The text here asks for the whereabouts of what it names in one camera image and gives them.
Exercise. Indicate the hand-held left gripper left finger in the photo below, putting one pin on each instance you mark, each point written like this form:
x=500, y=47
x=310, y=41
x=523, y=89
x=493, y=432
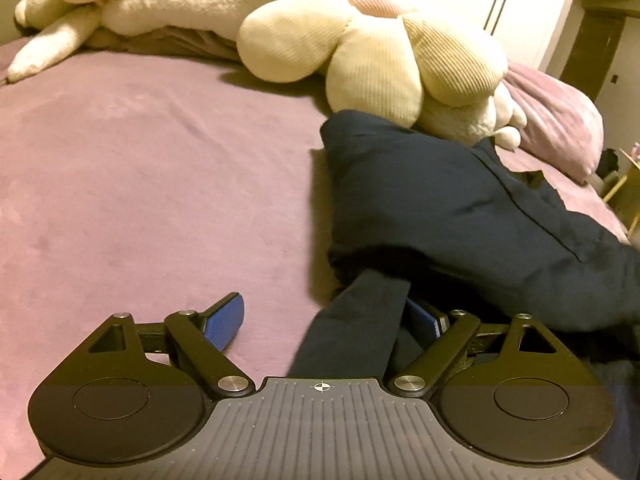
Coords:
x=225, y=320

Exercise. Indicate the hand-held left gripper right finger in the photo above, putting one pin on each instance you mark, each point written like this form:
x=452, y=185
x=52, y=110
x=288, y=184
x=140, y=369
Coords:
x=424, y=321

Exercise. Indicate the dark navy garment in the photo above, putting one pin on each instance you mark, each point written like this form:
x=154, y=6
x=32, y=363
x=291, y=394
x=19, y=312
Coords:
x=440, y=210

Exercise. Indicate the purple bed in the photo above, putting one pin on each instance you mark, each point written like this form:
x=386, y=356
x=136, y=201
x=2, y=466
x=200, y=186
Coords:
x=150, y=185

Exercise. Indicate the yellow stool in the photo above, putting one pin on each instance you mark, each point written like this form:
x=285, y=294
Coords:
x=627, y=190

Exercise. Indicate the dark cloth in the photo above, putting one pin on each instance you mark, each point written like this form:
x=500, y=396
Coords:
x=607, y=162

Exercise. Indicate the purple pillow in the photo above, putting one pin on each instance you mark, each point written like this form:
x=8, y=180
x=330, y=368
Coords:
x=555, y=115

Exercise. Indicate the cream flower plush pillow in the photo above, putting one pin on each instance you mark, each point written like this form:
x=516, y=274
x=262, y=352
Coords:
x=370, y=60

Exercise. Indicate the brown blanket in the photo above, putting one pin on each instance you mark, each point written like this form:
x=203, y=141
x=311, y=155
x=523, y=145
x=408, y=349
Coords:
x=175, y=42

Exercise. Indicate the long white plush toy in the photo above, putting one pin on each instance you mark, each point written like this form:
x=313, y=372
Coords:
x=175, y=5

